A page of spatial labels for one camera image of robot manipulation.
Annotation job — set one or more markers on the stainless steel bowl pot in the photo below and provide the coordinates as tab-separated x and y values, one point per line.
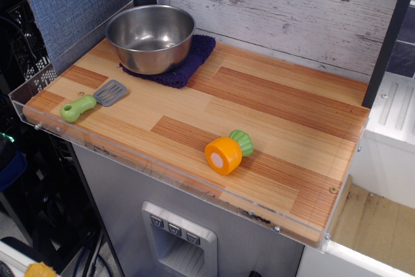
151	39

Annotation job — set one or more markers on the purple terry cloth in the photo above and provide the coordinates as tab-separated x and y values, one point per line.
201	48

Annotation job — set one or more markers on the blue fabric panel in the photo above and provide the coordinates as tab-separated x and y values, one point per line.
72	27

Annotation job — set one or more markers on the black plastic crate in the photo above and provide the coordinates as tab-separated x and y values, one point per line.
25	48

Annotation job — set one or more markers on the orange toy carrot piece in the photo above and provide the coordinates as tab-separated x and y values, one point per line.
225	154

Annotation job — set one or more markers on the clear acrylic table guard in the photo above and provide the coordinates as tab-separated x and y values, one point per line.
304	125

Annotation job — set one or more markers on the grey toy fridge cabinet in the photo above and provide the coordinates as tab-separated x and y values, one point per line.
119	192

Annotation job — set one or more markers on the silver ice dispenser panel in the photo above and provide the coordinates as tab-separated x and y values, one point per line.
179	246

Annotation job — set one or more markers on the white toy sink unit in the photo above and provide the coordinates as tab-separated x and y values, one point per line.
373	233

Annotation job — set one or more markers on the yellow object bottom left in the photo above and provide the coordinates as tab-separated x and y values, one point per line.
39	270

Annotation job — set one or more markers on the toy spatula green handle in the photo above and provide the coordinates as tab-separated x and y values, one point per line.
106	96

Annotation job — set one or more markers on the dark grey right post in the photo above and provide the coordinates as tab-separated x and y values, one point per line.
385	53

